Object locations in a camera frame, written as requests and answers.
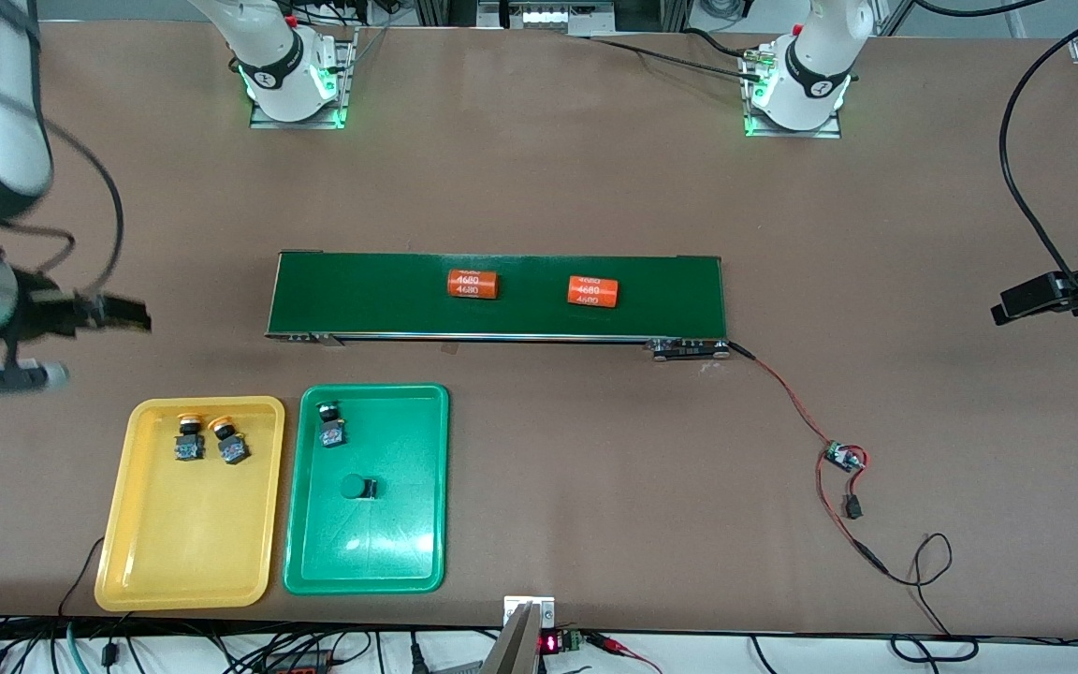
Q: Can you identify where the yellow push button switch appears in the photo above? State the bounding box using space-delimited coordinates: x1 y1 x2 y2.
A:
208 416 252 465
173 411 206 462

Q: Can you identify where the orange cylinder white print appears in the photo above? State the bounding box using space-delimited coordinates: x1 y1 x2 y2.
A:
446 269 500 300
566 275 620 308

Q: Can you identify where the yellow plastic tray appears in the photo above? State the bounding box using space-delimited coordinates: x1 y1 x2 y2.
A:
94 396 286 613

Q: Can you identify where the small green circuit board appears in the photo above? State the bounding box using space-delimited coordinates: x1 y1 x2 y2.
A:
825 440 869 474

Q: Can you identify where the green plastic tray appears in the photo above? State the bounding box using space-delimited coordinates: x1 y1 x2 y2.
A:
283 383 451 595

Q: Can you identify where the green conveyor belt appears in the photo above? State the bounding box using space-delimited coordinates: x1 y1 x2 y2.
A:
265 250 732 362

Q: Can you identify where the metal light box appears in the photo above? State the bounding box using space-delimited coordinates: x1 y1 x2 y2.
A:
478 0 615 36

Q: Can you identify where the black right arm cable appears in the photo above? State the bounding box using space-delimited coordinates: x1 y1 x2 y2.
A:
0 117 125 300

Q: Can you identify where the thin black table cable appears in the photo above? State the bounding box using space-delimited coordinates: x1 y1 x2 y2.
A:
59 536 107 619

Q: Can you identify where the red black conveyor wire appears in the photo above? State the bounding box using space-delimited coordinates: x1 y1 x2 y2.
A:
726 342 954 637

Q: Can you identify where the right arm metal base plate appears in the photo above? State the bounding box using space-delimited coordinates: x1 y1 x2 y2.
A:
249 37 354 130

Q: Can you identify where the black cable to arm base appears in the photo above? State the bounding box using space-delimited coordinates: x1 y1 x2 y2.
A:
586 28 765 81

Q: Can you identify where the grey metal camera bracket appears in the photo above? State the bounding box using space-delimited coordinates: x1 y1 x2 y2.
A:
483 595 557 674

